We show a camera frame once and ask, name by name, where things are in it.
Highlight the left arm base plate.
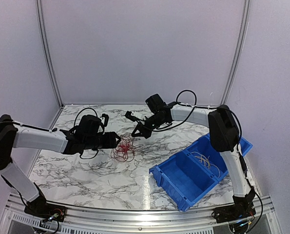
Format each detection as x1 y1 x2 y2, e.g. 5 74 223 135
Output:
24 203 67 222

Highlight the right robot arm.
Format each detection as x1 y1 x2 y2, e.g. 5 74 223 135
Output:
125 94 256 218

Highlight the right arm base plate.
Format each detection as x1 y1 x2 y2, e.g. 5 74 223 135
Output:
212 204 256 223

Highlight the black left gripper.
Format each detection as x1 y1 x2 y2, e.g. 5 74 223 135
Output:
84 131 121 150

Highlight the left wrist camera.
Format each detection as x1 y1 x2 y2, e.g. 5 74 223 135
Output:
101 113 109 127

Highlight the brown wire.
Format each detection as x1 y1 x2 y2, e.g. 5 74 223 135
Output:
110 133 143 163

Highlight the blue three-compartment bin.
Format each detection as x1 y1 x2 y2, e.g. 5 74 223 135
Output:
149 134 252 212

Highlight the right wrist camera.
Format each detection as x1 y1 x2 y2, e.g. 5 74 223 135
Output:
125 111 147 122

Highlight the aluminium front frame rail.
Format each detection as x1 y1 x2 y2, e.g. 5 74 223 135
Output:
0 194 283 234

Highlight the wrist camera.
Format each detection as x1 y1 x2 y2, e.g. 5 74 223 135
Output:
125 111 147 122
101 113 109 127

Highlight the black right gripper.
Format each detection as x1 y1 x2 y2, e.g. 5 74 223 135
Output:
131 114 166 139

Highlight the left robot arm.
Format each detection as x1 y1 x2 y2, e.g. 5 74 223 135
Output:
0 114 121 217

